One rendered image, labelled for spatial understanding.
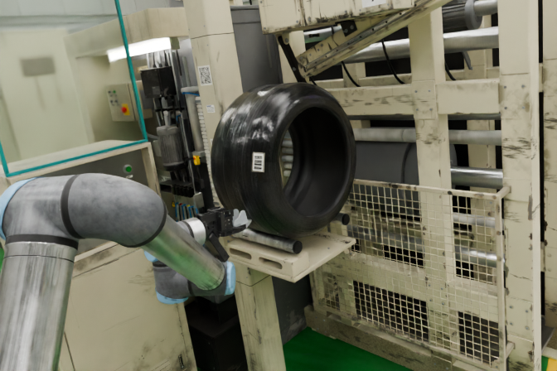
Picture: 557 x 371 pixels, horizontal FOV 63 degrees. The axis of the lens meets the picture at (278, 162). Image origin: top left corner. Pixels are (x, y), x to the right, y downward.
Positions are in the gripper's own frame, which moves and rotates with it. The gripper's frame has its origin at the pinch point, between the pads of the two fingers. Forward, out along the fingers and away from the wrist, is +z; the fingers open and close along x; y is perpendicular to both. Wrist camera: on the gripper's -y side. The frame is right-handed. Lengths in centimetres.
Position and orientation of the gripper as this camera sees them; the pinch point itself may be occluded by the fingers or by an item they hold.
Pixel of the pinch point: (248, 223)
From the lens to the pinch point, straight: 156.1
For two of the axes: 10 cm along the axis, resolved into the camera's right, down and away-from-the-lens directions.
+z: 7.0, -1.4, 7.0
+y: -0.5, -9.9, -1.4
